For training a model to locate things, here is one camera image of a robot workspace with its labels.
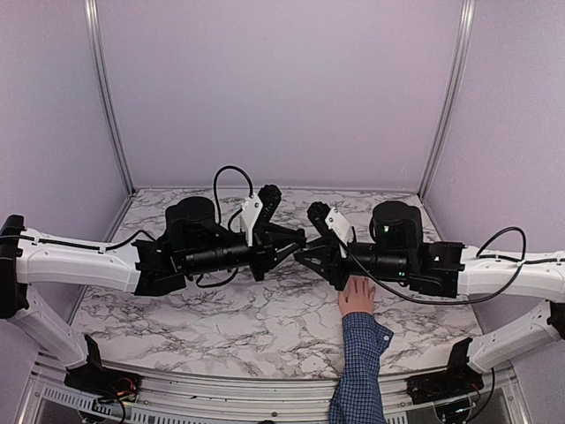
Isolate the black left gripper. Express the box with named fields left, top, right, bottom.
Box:
left=185, top=225, right=307, bottom=284

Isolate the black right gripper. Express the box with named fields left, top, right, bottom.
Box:
left=293, top=238, right=411, bottom=293

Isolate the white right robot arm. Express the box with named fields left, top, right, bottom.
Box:
left=294, top=201, right=564, bottom=396

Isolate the blue checkered sleeve forearm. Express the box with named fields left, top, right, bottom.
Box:
left=328, top=312, right=394, bottom=423

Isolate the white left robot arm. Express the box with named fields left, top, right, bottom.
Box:
left=1, top=185, right=305, bottom=393

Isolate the person's hand with long nails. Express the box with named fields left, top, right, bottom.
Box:
left=338, top=276, right=375, bottom=318

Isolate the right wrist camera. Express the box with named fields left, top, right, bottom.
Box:
left=324, top=208, right=355, bottom=244

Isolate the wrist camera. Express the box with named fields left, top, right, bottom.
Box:
left=324, top=208, right=355, bottom=244
left=239, top=193, right=263, bottom=247

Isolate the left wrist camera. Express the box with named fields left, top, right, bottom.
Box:
left=239, top=193, right=263, bottom=247

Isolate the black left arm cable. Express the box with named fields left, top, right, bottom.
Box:
left=193, top=165, right=256, bottom=288

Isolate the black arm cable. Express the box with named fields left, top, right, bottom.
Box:
left=193, top=165, right=256, bottom=288
left=343, top=226, right=565, bottom=305

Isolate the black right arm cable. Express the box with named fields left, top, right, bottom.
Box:
left=343, top=226, right=565, bottom=305

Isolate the aluminium front rail frame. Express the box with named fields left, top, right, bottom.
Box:
left=15, top=352, right=531, bottom=423

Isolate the right aluminium corner post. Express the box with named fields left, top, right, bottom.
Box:
left=418, top=0, right=477, bottom=204

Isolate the aluminium corner post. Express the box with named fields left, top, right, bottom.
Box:
left=418, top=0, right=477, bottom=204
left=84, top=0, right=136, bottom=197

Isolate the left aluminium corner post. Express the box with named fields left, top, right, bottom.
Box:
left=84, top=0, right=136, bottom=197

